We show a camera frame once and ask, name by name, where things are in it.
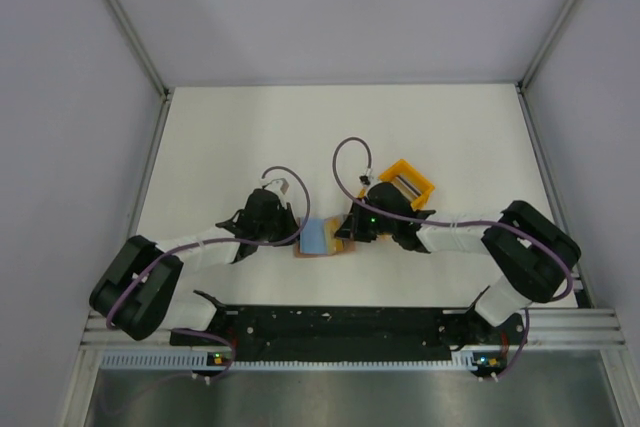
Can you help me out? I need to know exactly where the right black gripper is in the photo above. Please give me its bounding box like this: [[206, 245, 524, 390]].
[[335, 197, 397, 242]]

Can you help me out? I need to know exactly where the gold credit card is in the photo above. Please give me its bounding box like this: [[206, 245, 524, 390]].
[[324, 215, 348, 256]]

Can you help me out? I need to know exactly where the tan leather card holder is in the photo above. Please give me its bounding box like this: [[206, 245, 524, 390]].
[[293, 217, 356, 259]]

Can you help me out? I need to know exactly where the yellow plastic bin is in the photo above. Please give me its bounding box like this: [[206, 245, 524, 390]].
[[378, 159, 435, 211]]

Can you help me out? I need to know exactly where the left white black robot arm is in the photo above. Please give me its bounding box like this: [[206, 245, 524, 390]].
[[89, 178, 299, 344]]

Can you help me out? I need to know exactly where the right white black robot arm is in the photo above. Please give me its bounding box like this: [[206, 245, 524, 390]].
[[335, 182, 582, 343]]

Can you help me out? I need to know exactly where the stack of striped cards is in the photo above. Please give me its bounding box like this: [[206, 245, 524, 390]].
[[394, 175, 425, 200]]

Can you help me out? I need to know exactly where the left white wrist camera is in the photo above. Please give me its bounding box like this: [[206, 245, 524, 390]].
[[260, 178, 289, 204]]

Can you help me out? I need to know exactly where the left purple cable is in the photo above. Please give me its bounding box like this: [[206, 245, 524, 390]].
[[104, 165, 312, 331]]

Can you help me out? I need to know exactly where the purple cable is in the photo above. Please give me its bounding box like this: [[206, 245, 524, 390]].
[[104, 165, 312, 331], [332, 136, 574, 301]]

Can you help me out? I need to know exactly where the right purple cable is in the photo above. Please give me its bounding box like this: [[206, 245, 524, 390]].
[[332, 136, 574, 301]]

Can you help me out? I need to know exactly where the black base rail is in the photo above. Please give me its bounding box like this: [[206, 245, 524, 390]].
[[169, 302, 526, 363]]

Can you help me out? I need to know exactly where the white slotted cable duct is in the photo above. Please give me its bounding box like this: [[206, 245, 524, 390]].
[[102, 349, 481, 373]]

